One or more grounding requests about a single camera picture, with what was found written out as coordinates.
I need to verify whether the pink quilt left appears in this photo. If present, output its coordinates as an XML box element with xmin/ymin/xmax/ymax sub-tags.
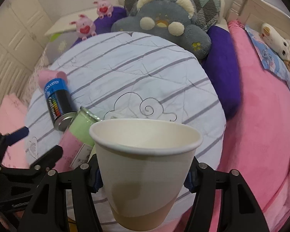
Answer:
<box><xmin>0</xmin><ymin>93</ymin><xmax>29</xmax><ymax>169</ymax></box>

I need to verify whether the grey flower pillow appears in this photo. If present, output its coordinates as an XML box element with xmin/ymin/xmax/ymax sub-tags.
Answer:
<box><xmin>45</xmin><ymin>31</ymin><xmax>78</xmax><ymax>64</ymax></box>

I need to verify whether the pink pig plush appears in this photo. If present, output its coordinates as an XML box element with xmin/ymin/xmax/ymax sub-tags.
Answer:
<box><xmin>69</xmin><ymin>14</ymin><xmax>97</xmax><ymax>41</ymax></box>
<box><xmin>93</xmin><ymin>0</ymin><xmax>113</xmax><ymax>19</ymax></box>

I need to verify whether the white wardrobe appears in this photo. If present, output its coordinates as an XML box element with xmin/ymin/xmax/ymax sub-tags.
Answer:
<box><xmin>0</xmin><ymin>0</ymin><xmax>52</xmax><ymax>104</ymax></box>

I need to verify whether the purple blanket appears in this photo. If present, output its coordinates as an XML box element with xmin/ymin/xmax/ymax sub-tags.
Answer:
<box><xmin>72</xmin><ymin>6</ymin><xmax>243</xmax><ymax>121</ymax></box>

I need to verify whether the pink green towel can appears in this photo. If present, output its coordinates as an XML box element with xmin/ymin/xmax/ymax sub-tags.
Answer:
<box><xmin>55</xmin><ymin>106</ymin><xmax>101</xmax><ymax>172</ymax></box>

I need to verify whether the pink fleece blanket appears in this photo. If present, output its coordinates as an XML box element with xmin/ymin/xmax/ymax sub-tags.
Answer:
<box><xmin>174</xmin><ymin>20</ymin><xmax>290</xmax><ymax>232</ymax></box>

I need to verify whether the white paper cup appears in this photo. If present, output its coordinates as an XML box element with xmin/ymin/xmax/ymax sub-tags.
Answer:
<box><xmin>89</xmin><ymin>119</ymin><xmax>203</xmax><ymax>231</ymax></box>

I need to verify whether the pink pig plush front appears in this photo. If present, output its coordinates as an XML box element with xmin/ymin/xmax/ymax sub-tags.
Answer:
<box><xmin>69</xmin><ymin>14</ymin><xmax>97</xmax><ymax>41</ymax></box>

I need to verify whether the white bed headboard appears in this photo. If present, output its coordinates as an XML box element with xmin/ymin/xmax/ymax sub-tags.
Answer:
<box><xmin>226</xmin><ymin>0</ymin><xmax>290</xmax><ymax>40</ymax></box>

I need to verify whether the white striped quilt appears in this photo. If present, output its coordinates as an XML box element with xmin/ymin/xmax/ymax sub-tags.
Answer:
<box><xmin>24</xmin><ymin>30</ymin><xmax>227</xmax><ymax>227</ymax></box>

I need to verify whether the white dog plush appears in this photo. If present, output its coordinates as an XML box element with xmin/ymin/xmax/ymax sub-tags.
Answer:
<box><xmin>261</xmin><ymin>23</ymin><xmax>290</xmax><ymax>71</ymax></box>

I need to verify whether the blue black CoolTowel can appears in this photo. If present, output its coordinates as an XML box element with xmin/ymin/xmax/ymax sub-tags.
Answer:
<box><xmin>44</xmin><ymin>78</ymin><xmax>77</xmax><ymax>132</ymax></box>

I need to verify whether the blue cartoon pillow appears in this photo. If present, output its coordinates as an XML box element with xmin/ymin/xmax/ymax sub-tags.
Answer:
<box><xmin>244</xmin><ymin>25</ymin><xmax>290</xmax><ymax>90</ymax></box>

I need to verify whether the grey bear plush pillow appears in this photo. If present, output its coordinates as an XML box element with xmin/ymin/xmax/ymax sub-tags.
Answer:
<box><xmin>111</xmin><ymin>0</ymin><xmax>212</xmax><ymax>60</ymax></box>

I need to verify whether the pink pig plush rear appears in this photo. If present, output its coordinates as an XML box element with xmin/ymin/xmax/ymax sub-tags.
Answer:
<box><xmin>93</xmin><ymin>0</ymin><xmax>113</xmax><ymax>19</ymax></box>

